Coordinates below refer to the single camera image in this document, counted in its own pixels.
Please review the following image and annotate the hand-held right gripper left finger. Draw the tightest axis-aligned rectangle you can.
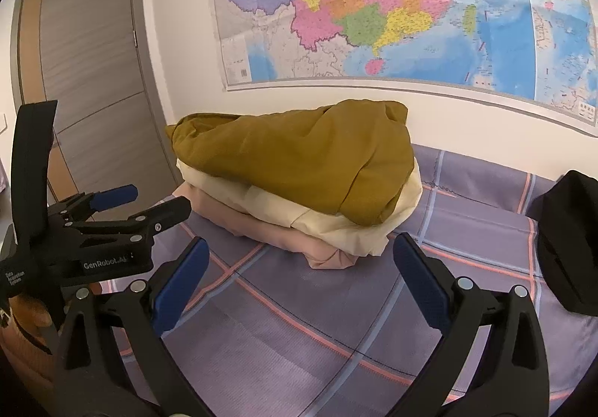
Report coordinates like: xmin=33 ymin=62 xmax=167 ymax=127
xmin=53 ymin=237 xmax=216 ymax=417

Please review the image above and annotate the grey wooden door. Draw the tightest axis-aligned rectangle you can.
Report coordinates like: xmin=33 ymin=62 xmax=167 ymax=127
xmin=10 ymin=0 xmax=181 ymax=212

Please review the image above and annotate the person's left forearm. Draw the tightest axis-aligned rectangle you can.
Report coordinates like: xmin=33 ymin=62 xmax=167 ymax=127
xmin=0 ymin=293 xmax=61 ymax=380

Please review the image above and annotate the mustard brown jacket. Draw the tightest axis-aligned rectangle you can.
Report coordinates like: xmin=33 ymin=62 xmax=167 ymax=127
xmin=166 ymin=99 xmax=416 ymax=226

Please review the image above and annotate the colourful wall map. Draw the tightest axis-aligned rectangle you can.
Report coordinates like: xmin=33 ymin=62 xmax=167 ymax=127
xmin=208 ymin=0 xmax=598 ymax=137

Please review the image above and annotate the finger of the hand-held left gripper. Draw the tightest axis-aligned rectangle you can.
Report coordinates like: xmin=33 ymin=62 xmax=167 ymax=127
xmin=65 ymin=196 xmax=192 ymax=245
xmin=49 ymin=184 xmax=139 ymax=224

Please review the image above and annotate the black garment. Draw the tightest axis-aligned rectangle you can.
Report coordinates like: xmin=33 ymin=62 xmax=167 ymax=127
xmin=525 ymin=170 xmax=598 ymax=317

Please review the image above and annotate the pink folded cloth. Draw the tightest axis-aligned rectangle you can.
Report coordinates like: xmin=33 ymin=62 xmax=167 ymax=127
xmin=172 ymin=183 xmax=358 ymax=270

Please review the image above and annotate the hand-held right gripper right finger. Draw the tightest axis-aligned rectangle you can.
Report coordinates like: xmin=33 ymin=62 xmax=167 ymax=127
xmin=392 ymin=232 xmax=549 ymax=417

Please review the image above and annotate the purple plaid bed sheet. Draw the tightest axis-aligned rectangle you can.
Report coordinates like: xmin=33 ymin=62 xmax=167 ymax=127
xmin=93 ymin=143 xmax=598 ymax=417

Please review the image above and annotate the cream folded cloth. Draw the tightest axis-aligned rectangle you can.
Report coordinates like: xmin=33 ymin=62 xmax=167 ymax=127
xmin=175 ymin=160 xmax=423 ymax=256

